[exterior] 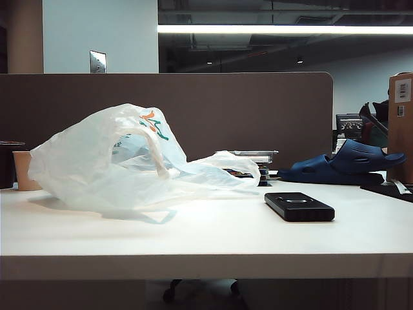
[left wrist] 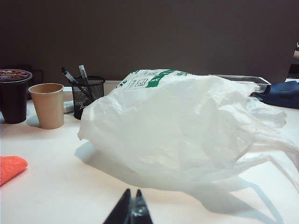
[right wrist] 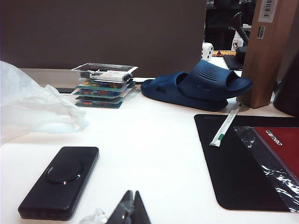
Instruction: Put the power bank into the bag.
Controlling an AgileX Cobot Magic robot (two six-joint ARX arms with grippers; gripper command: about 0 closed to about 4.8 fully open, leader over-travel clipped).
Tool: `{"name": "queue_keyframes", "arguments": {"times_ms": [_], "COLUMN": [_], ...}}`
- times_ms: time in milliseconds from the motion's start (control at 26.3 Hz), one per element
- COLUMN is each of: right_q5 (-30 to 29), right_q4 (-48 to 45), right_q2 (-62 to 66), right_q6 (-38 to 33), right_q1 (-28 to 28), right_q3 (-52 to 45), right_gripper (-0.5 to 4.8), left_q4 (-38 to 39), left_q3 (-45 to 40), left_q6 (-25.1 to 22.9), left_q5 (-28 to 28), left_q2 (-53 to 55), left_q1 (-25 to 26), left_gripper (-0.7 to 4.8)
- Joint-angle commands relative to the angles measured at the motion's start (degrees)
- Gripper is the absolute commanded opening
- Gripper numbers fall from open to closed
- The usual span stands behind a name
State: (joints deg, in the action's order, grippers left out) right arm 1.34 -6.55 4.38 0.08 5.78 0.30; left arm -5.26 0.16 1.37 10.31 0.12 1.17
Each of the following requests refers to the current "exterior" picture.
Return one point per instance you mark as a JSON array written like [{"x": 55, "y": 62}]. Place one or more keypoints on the black power bank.
[{"x": 300, "y": 210}]

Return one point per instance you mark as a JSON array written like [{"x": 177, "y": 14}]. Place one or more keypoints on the white plastic shopping bag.
[{"x": 96, "y": 161}]

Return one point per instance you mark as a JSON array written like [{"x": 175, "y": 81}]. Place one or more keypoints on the brown desk divider panel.
[{"x": 226, "y": 113}]

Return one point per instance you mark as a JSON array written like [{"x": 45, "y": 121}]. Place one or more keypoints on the stack of books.
[{"x": 261, "y": 158}]

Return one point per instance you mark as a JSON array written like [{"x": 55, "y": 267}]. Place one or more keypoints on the long ceiling light strip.
[{"x": 274, "y": 29}]

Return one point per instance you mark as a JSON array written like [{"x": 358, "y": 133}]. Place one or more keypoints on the black computer monitor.
[{"x": 350, "y": 122}]

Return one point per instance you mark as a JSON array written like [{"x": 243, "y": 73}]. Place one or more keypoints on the dark chair with clothes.
[{"x": 376, "y": 129}]

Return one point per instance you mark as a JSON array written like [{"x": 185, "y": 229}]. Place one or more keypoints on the black desk mat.
[{"x": 387, "y": 192}]

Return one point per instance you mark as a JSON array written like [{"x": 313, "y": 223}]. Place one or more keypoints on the beige paper cup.
[{"x": 22, "y": 174}]

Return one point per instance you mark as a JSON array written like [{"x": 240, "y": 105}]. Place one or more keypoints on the brown cardboard box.
[{"x": 401, "y": 135}]

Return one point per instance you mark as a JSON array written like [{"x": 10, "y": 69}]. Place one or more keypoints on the black cylindrical container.
[{"x": 6, "y": 168}]

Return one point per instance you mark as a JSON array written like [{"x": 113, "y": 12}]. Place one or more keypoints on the metal wall switch plate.
[{"x": 97, "y": 61}]

